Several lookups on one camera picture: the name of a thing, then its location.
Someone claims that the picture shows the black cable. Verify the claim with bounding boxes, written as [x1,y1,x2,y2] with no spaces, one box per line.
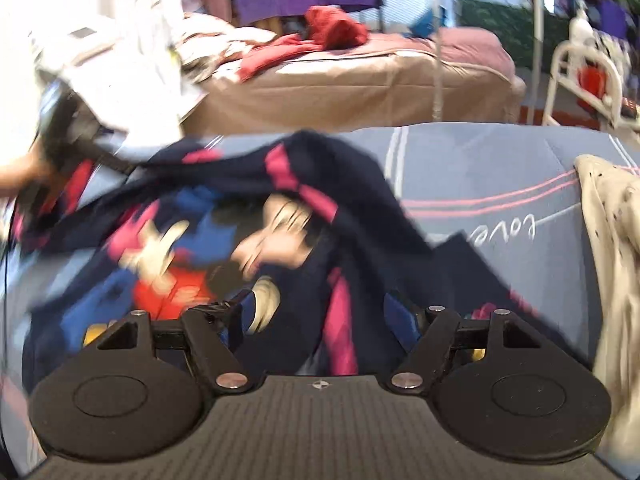
[0,199,17,466]

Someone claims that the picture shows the red jacket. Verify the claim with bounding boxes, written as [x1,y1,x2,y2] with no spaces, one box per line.
[304,5,371,52]

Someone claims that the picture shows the white printed cloth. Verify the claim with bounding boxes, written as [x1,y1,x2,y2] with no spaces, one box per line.
[0,0,207,161]

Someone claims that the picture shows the navy cartoon print shirt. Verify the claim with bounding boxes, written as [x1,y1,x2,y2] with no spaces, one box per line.
[12,130,591,378]

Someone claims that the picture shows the tan sofa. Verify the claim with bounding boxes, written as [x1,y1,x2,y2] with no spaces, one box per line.
[182,27,527,136]

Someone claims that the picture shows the maroon cloth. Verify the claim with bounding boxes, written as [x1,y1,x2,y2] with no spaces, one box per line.
[237,34,326,84]

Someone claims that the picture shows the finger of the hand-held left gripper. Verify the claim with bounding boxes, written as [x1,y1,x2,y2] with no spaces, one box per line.
[75,137,138,177]

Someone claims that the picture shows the green panel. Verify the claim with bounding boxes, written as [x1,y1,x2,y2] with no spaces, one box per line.
[456,0,572,63]

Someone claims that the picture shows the beige spotted cloth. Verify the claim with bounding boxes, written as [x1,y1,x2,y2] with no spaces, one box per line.
[572,154,640,441]

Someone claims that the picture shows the pink blanket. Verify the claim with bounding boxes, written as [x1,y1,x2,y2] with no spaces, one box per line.
[367,26,517,83]

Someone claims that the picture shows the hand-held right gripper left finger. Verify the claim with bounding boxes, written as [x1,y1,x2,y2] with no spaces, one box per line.
[82,292,257,394]

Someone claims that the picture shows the white pole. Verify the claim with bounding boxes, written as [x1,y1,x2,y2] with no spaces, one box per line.
[431,0,447,122]

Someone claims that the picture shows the teal cloth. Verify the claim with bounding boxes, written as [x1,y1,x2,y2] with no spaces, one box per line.
[413,9,437,39]

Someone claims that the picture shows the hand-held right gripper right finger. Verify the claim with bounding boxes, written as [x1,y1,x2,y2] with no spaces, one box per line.
[390,304,557,392]

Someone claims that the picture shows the person's left hand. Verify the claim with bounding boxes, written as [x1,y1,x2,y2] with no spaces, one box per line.
[0,156,50,197]

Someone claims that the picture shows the blue checked bed sheet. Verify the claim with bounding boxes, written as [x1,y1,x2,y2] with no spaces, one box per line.
[0,122,640,478]

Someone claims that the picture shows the pile of light clothes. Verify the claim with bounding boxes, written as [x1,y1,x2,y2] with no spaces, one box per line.
[176,11,277,83]

